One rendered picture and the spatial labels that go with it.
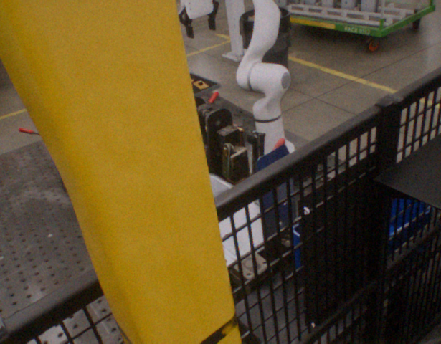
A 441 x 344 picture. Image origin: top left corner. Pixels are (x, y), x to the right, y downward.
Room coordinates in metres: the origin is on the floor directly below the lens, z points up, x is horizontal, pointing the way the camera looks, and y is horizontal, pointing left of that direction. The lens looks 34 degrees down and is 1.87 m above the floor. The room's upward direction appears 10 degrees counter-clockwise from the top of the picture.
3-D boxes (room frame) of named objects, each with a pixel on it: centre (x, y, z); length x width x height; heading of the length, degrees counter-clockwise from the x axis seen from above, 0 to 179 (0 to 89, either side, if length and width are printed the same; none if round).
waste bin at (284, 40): (4.39, -0.64, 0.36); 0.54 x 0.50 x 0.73; 117
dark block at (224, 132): (1.41, -0.04, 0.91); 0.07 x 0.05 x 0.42; 123
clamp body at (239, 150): (1.35, -0.05, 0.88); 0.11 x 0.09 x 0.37; 123
